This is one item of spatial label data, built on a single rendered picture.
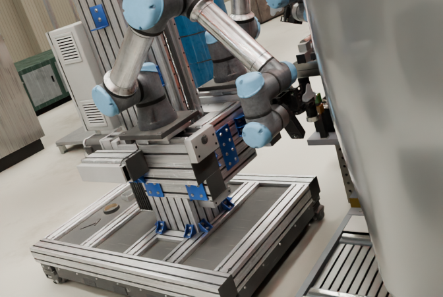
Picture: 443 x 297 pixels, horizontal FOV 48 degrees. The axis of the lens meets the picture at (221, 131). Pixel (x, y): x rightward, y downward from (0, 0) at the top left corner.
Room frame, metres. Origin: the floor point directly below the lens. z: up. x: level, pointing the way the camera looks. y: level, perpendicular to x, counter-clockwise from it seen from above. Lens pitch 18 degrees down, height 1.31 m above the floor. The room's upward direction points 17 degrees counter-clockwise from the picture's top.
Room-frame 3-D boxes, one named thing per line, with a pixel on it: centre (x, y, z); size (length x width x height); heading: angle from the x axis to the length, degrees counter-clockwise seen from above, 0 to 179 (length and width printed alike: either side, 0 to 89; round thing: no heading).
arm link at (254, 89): (1.30, -0.12, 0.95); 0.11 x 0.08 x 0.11; 135
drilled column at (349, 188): (2.24, -0.58, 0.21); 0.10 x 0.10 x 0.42; 51
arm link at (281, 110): (1.35, -0.15, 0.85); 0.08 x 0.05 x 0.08; 51
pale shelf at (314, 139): (2.21, -0.56, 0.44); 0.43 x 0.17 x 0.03; 141
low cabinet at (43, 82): (8.16, 2.51, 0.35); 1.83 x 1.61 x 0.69; 139
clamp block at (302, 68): (1.50, -0.32, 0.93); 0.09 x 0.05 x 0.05; 51
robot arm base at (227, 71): (2.17, -0.11, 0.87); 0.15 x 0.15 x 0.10
